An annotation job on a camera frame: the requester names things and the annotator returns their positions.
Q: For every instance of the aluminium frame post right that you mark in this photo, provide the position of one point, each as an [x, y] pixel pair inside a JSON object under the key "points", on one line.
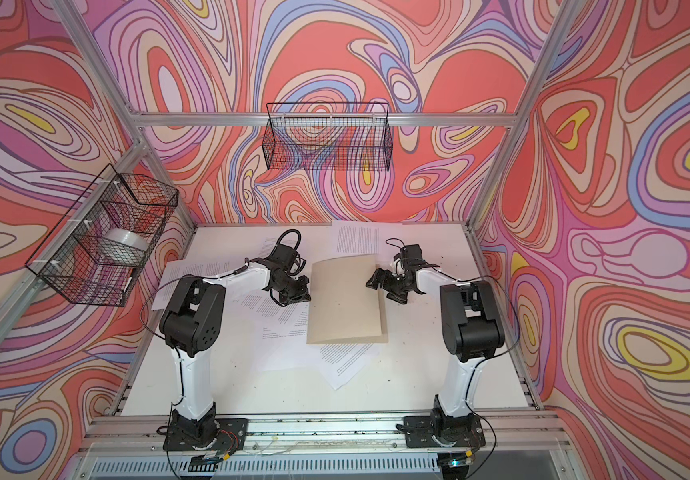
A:
{"points": [[557, 36]]}

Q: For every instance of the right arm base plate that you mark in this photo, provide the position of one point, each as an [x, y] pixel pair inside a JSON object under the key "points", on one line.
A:
{"points": [[439, 430]]}

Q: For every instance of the black wire basket back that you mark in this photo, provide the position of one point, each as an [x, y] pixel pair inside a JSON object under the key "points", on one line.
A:
{"points": [[328, 136]]}

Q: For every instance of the printed paper sheet back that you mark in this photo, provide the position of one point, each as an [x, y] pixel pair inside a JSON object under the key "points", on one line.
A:
{"points": [[355, 238]]}

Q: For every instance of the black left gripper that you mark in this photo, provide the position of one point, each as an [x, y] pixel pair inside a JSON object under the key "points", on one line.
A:
{"points": [[304, 294]]}

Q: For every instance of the aluminium front rail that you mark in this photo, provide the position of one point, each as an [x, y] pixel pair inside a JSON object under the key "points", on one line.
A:
{"points": [[509, 444]]}

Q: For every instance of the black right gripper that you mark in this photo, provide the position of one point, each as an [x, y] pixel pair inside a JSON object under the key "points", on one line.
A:
{"points": [[387, 274]]}

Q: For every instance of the printed paper sheet front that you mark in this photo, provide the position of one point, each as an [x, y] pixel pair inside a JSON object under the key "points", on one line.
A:
{"points": [[338, 364]]}

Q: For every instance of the silver tape roll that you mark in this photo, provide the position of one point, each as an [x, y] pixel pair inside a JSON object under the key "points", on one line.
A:
{"points": [[123, 247]]}

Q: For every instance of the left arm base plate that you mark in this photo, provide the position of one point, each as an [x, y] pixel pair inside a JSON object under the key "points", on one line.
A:
{"points": [[204, 435]]}

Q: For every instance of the black wire basket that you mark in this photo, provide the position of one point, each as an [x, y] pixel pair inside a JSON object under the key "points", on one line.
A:
{"points": [[328, 136], [73, 266]]}

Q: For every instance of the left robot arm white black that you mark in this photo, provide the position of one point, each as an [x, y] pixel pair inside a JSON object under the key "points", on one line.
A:
{"points": [[192, 322]]}

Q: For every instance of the black wire basket left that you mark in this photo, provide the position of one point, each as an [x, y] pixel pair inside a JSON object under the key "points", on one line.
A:
{"points": [[73, 266]]}

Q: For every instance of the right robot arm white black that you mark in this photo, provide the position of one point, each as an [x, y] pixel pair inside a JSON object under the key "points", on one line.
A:
{"points": [[471, 326]]}

